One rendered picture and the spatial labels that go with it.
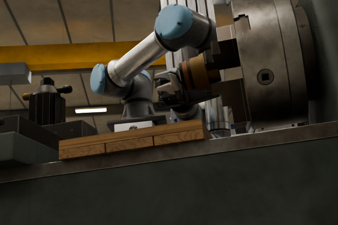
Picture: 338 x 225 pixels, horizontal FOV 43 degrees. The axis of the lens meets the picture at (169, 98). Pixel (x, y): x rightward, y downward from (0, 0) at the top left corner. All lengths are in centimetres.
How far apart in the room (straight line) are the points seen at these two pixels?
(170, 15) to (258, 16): 50
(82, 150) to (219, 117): 59
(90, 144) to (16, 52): 1170
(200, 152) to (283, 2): 37
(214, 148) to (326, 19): 32
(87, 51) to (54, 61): 95
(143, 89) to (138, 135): 86
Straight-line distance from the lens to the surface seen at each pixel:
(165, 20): 138
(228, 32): 94
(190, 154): 82
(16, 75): 1215
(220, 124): 135
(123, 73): 157
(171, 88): 106
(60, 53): 1229
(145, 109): 166
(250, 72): 89
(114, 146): 86
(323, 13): 86
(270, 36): 90
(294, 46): 90
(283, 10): 93
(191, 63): 102
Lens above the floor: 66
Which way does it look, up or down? 21 degrees up
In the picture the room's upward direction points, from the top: 5 degrees counter-clockwise
